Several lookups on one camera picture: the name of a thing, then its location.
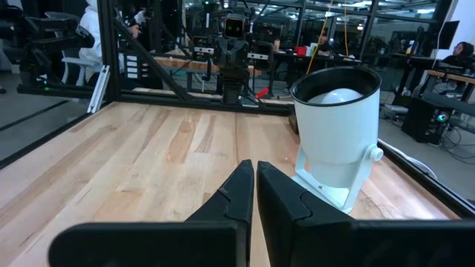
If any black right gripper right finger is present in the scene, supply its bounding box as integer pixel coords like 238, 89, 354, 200
257, 160, 475, 267

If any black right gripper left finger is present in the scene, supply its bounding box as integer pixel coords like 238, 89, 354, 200
47, 159, 255, 267

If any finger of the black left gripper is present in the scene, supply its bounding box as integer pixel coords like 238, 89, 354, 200
239, 39, 254, 71
214, 39, 229, 71

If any wooden background table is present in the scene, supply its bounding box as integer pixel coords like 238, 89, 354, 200
154, 55, 261, 77

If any silver aluminium extrusion piece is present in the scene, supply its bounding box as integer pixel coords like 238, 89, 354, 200
86, 65, 111, 114

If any black computer tower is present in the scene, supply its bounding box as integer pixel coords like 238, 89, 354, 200
401, 96, 452, 145

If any wooden desk with grey legs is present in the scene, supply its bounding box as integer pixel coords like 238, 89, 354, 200
422, 68, 475, 134

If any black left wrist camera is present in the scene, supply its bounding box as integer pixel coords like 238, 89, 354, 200
223, 16, 246, 40

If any white lamp cord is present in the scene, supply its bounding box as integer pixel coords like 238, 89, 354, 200
378, 139, 439, 181

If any black wall monitor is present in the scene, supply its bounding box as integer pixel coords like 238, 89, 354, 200
432, 20, 461, 51

